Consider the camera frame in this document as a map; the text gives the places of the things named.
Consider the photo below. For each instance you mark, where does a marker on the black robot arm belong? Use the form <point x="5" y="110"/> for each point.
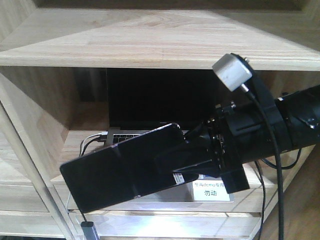
<point x="301" y="114"/>

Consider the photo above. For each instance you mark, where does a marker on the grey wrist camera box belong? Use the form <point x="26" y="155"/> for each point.
<point x="231" y="71"/>

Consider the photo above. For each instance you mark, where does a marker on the grey usb hub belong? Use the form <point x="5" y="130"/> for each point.
<point x="89" y="230"/>

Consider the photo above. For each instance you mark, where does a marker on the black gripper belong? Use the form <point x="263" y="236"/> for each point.
<point x="231" y="137"/>

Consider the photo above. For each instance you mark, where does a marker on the silver laptop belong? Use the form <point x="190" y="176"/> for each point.
<point x="142" y="100"/>

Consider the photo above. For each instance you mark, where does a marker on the wooden shelf desk unit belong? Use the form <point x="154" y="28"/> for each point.
<point x="53" y="57"/>

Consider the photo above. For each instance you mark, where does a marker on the black smartphone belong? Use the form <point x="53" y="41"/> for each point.
<point x="124" y="171"/>

